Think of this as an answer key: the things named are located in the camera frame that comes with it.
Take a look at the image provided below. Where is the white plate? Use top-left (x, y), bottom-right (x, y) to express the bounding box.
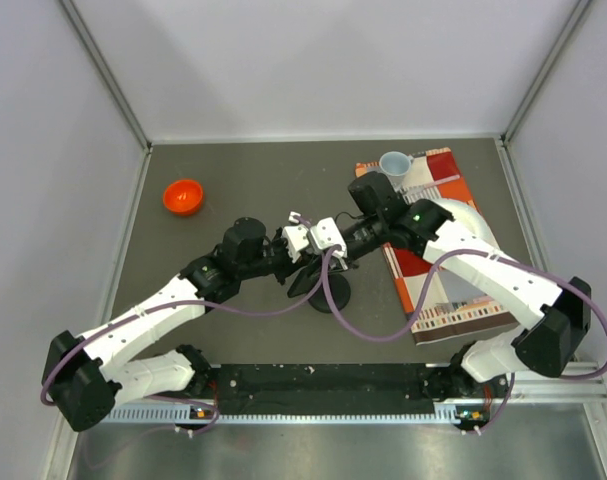
top-left (434, 198), bottom-right (498, 247)

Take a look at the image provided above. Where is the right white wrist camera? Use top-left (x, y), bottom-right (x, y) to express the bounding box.
top-left (309, 217), bottom-right (346, 253)

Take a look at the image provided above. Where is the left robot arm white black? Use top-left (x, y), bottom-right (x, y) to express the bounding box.
top-left (40, 214), bottom-right (311, 432)

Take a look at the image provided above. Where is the light blue cup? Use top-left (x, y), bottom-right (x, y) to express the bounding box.
top-left (378, 151), bottom-right (414, 188)

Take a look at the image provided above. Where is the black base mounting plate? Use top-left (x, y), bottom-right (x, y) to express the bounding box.
top-left (202, 362), bottom-right (449, 416)

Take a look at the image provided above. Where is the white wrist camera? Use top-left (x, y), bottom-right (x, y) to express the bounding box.
top-left (309, 217), bottom-right (346, 253)
top-left (281, 211), bottom-right (314, 264)

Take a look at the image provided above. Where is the black smartphone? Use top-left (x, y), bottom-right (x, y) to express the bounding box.
top-left (287, 262), bottom-right (322, 298)

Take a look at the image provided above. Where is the black phone stand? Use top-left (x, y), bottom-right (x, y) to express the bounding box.
top-left (305, 259), bottom-right (352, 314)

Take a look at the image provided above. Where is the patterned orange placemat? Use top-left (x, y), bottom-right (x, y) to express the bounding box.
top-left (381, 148), bottom-right (517, 345)

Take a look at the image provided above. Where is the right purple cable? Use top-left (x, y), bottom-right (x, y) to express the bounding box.
top-left (320, 244), bottom-right (607, 384)

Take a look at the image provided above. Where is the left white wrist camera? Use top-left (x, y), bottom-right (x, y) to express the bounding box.
top-left (281, 211), bottom-right (314, 264)

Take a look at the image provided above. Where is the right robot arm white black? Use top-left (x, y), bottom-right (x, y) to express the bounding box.
top-left (342, 172), bottom-right (592, 396)

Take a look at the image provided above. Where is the orange bowl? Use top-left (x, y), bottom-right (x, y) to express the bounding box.
top-left (162, 179), bottom-right (204, 216)

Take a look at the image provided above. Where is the grey slotted cable duct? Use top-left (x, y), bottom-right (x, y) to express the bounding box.
top-left (107, 403), bottom-right (469, 425)

